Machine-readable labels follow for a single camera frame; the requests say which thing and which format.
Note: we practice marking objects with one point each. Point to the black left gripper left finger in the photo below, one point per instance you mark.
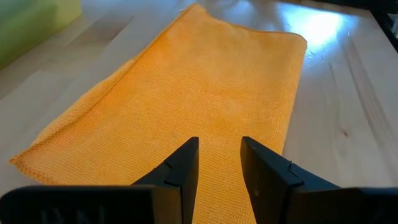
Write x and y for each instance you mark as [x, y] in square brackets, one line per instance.
[174, 199]

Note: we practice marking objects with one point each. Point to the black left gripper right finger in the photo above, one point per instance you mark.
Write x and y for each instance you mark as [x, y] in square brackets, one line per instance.
[273, 199]

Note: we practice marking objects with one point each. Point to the orange microfiber towel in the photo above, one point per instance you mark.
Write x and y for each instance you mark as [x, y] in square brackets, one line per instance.
[186, 93]

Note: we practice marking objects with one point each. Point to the yellow translucent plastic bin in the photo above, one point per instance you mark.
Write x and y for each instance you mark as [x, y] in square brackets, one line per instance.
[28, 28]

